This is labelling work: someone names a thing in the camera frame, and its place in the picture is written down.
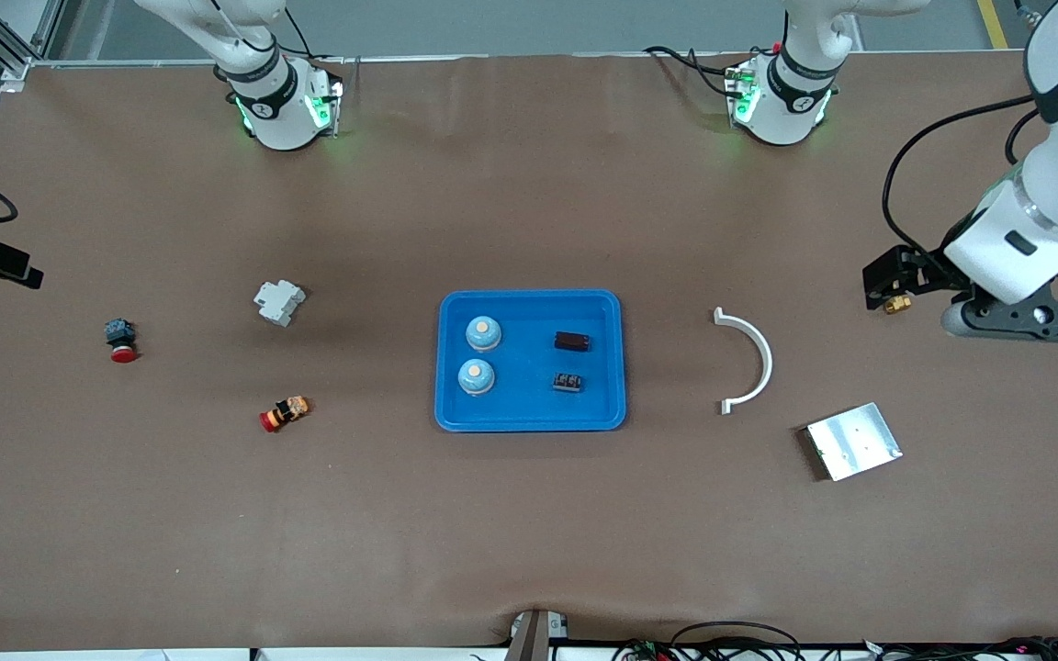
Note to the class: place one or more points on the red yellow emergency stop button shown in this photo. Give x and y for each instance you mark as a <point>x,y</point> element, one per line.
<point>286,413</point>

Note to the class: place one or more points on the blue plastic tray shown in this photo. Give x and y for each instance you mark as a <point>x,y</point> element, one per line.
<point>529,408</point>

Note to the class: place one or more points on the camera mount post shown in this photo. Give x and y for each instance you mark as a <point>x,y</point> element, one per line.
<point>531,643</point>

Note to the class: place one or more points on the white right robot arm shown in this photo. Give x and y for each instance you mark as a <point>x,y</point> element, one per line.
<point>276,110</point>

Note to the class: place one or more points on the dark brown electrolytic capacitor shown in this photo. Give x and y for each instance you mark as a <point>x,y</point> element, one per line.
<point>572,342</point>

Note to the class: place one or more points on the striped electrolytic capacitor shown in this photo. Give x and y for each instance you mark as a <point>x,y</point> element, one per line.
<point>568,383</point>

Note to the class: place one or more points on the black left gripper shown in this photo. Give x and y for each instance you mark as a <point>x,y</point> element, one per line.
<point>926,272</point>

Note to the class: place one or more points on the silver metal plate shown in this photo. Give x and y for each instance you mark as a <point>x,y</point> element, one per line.
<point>855,442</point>

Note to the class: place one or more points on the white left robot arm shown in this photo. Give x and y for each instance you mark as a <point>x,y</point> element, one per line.
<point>795,92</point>

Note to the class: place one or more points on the white circuit breaker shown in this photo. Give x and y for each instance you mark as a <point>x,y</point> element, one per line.
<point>281,303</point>

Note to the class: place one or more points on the red mushroom push button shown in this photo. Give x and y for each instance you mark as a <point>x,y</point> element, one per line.
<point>122,353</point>

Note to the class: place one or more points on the blue service bell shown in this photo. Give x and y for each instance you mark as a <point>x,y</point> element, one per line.
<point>484,335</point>
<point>476,375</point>

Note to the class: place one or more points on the white curved bracket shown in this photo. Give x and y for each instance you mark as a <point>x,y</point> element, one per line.
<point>765,363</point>

